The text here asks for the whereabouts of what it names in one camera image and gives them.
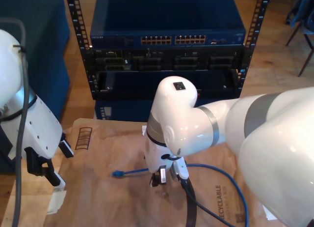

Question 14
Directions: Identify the blue network switch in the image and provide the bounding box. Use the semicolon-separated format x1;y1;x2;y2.
89;0;247;50

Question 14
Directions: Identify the blue network cable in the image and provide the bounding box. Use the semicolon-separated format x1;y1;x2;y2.
112;164;250;227

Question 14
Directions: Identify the blue equipment case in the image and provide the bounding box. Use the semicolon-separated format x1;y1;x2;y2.
94;99;154;122

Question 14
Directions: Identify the brown paper mailer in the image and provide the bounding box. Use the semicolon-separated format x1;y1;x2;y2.
44;117;283;227

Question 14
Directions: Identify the black camera cable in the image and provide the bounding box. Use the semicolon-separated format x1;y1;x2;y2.
180;176;237;227

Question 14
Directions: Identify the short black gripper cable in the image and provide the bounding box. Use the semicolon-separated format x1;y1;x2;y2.
161;153;183;162

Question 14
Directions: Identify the thick grey cable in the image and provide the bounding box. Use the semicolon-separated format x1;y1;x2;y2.
0;17;31;227

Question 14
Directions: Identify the black rack frame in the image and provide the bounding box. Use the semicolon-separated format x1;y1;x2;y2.
64;0;272;101

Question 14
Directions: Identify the dark metal chair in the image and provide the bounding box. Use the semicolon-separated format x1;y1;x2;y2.
284;0;314;78

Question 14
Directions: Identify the black rack server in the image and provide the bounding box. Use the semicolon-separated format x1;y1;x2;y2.
84;48;246;72

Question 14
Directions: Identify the blue sofa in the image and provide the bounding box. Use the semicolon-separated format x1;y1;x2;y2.
0;0;72;175

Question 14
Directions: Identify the torn white paper label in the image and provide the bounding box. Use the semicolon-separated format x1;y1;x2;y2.
46;190;67;215

